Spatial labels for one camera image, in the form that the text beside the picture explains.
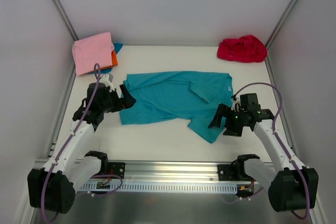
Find folded teal t shirt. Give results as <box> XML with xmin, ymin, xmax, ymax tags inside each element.
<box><xmin>84</xmin><ymin>41</ymin><xmax>123</xmax><ymax>74</ymax></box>

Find right aluminium frame post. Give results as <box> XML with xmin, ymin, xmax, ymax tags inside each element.
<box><xmin>265</xmin><ymin>0</ymin><xmax>316</xmax><ymax>47</ymax></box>

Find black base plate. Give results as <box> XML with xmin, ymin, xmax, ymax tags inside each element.
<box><xmin>108</xmin><ymin>162</ymin><xmax>125</xmax><ymax>179</ymax></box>
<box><xmin>217</xmin><ymin>164</ymin><xmax>253</xmax><ymax>182</ymax></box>

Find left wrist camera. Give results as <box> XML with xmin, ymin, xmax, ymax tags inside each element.
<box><xmin>99</xmin><ymin>74</ymin><xmax>114</xmax><ymax>92</ymax></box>

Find crumpled red t shirt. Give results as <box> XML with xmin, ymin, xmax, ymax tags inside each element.
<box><xmin>217</xmin><ymin>35</ymin><xmax>268</xmax><ymax>63</ymax></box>

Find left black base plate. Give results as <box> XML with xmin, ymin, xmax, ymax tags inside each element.
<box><xmin>108</xmin><ymin>162</ymin><xmax>125</xmax><ymax>179</ymax></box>

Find aluminium frame post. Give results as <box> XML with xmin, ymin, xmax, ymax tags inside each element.
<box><xmin>265</xmin><ymin>0</ymin><xmax>316</xmax><ymax>47</ymax></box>
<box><xmin>51</xmin><ymin>0</ymin><xmax>78</xmax><ymax>41</ymax></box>

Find white slotted cable duct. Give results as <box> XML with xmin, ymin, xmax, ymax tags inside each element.
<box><xmin>79</xmin><ymin>180</ymin><xmax>238</xmax><ymax>194</ymax></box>

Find aluminium mounting rail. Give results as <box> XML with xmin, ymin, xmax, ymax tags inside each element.
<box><xmin>28</xmin><ymin>156</ymin><xmax>229</xmax><ymax>183</ymax></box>

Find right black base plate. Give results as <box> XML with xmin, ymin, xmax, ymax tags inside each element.
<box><xmin>217</xmin><ymin>164</ymin><xmax>253</xmax><ymax>182</ymax></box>

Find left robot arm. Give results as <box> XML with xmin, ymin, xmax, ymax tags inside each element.
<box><xmin>27</xmin><ymin>82</ymin><xmax>136</xmax><ymax>214</ymax></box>

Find left aluminium frame post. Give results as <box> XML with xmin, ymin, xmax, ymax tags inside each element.
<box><xmin>51</xmin><ymin>0</ymin><xmax>78</xmax><ymax>41</ymax></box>

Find teal t shirt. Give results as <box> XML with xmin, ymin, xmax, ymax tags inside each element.
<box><xmin>84</xmin><ymin>41</ymin><xmax>123</xmax><ymax>74</ymax></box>
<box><xmin>120</xmin><ymin>71</ymin><xmax>233</xmax><ymax>143</ymax></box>

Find folded orange t shirt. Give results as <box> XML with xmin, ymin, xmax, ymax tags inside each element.
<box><xmin>95</xmin><ymin>49</ymin><xmax>118</xmax><ymax>70</ymax></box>

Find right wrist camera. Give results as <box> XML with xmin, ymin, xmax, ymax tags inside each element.
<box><xmin>231</xmin><ymin>95</ymin><xmax>240</xmax><ymax>112</ymax></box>

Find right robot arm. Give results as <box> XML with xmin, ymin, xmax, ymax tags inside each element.
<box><xmin>209</xmin><ymin>93</ymin><xmax>319</xmax><ymax>212</ymax></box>

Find folded pink t shirt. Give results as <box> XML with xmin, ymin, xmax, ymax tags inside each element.
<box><xmin>72</xmin><ymin>32</ymin><xmax>114</xmax><ymax>76</ymax></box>

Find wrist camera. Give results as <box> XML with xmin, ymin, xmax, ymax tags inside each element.
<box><xmin>99</xmin><ymin>74</ymin><xmax>114</xmax><ymax>92</ymax></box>
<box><xmin>231</xmin><ymin>95</ymin><xmax>240</xmax><ymax>112</ymax></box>

